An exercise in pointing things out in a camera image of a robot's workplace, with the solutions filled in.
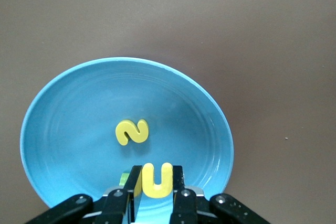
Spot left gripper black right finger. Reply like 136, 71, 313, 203
170, 165, 271, 224

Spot yellow letter u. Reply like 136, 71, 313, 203
133, 162, 174, 199

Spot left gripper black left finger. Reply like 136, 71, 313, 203
26, 165, 143, 224

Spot brown table cloth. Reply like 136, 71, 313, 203
0, 0, 336, 224

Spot green letter u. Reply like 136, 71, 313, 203
119, 173, 131, 186

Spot blue round plate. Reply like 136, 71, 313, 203
20, 56, 235, 224

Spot yellow letter s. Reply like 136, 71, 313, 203
115, 119, 150, 146

